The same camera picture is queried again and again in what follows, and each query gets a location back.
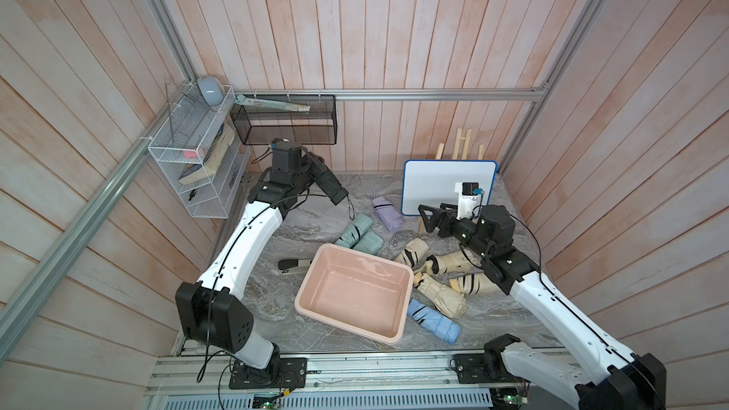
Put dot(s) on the beige umbrella black band middle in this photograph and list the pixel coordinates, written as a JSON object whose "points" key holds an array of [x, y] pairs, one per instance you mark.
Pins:
{"points": [[459, 261]]}

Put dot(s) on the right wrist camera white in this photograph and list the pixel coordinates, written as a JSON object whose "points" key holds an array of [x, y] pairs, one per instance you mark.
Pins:
{"points": [[470, 199]]}

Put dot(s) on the green folded umbrella upper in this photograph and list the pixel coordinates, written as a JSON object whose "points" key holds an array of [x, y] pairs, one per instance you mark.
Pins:
{"points": [[355, 231]]}

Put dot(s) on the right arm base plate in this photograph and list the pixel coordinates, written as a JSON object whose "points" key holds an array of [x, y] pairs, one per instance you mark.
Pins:
{"points": [[472, 369]]}

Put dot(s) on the green flat item on basket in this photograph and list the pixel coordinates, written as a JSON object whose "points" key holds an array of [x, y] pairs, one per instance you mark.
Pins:
{"points": [[261, 103]]}

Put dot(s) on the black mesh wall basket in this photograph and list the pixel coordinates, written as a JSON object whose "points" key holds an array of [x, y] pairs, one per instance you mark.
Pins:
{"points": [[319, 126]]}

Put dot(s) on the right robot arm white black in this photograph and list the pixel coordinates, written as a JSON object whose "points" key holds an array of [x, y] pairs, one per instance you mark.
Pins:
{"points": [[609, 375]]}

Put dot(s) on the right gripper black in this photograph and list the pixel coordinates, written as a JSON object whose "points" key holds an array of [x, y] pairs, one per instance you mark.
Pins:
{"points": [[441, 216]]}

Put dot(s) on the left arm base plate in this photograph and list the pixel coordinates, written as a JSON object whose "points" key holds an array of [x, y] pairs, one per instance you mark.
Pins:
{"points": [[286, 373]]}

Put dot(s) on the purple folded umbrella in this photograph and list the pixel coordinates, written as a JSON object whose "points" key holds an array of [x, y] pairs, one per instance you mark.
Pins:
{"points": [[388, 214]]}

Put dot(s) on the plain beige umbrella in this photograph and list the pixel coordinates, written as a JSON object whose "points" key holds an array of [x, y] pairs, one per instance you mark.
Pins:
{"points": [[447, 301]]}

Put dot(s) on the whiteboard blue frame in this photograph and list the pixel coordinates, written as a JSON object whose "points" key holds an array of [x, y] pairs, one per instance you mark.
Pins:
{"points": [[433, 182]]}

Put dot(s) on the beige striped umbrella right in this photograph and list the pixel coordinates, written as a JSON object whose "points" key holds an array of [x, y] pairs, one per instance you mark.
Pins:
{"points": [[472, 284]]}

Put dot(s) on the blue umbrella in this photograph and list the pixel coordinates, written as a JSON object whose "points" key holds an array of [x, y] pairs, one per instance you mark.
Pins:
{"points": [[435, 322]]}

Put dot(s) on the green folded umbrella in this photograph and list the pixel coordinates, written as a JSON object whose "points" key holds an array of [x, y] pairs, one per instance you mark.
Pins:
{"points": [[370, 243], [355, 231]]}

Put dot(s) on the beige umbrella black stripes small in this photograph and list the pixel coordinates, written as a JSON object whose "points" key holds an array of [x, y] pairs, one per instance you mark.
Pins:
{"points": [[414, 254]]}

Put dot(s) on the grey round speaker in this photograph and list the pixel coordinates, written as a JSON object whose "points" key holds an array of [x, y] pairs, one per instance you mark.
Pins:
{"points": [[210, 90]]}

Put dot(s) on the pink plastic storage box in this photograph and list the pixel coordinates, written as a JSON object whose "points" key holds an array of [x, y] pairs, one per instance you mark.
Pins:
{"points": [[360, 293]]}

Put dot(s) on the green folded umbrella lower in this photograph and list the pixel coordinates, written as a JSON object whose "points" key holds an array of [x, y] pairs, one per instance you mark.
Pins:
{"points": [[370, 243]]}

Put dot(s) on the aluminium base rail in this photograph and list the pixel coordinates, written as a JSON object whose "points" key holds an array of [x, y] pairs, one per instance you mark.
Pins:
{"points": [[350, 380]]}

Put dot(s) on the white wire shelf rack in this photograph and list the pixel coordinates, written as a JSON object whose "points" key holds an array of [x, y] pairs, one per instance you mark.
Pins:
{"points": [[199, 151]]}

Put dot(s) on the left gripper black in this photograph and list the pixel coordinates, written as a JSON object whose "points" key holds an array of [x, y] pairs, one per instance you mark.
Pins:
{"points": [[304, 159]]}

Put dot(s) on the book on wire shelf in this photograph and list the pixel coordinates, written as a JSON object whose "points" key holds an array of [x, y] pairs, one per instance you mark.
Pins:
{"points": [[193, 173]]}

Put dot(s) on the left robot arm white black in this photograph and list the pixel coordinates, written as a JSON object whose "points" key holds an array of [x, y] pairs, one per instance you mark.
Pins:
{"points": [[211, 309]]}

